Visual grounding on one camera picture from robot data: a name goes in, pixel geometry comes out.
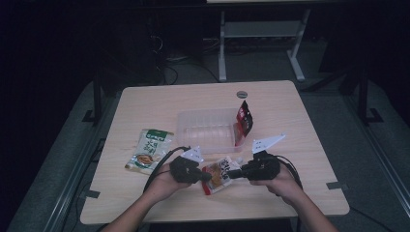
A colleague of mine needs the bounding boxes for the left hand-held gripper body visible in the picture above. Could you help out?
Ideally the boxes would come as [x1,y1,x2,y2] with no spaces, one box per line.
[169,145,208,185]

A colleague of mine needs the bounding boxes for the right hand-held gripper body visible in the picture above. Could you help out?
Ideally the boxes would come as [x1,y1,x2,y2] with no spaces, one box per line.
[241,132,286,182]

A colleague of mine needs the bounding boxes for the left hand-held gripper cable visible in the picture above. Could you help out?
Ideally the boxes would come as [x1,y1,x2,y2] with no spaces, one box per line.
[142,146,191,193]

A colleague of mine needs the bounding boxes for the white metal table frame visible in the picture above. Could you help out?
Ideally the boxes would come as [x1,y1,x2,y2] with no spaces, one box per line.
[206,0,312,82]

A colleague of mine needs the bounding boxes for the hand-held gripper cable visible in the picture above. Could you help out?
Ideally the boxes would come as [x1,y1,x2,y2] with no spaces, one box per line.
[142,146,191,193]
[276,155,304,190]

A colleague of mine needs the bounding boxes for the green and white food packet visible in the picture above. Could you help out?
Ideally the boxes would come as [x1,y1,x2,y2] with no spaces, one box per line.
[124,129,175,175]

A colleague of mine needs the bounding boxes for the person's left hand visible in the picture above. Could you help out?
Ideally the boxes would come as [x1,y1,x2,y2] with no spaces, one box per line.
[144,162,191,205]

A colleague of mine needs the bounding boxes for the clear plastic container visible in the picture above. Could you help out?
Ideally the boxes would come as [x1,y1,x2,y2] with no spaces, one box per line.
[176,107,245,155]

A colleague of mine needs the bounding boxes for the person's right hand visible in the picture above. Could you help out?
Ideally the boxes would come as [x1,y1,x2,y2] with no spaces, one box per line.
[249,163,305,206]

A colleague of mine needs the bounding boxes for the right hand-held gripper cable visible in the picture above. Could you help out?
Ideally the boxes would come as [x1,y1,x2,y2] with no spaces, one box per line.
[276,155,304,190]

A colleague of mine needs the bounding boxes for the red and clear snack packet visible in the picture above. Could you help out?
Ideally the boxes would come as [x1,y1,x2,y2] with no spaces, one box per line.
[233,100,254,148]

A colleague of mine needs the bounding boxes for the black metal stand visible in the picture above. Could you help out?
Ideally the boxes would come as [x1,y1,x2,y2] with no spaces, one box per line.
[356,66,385,127]

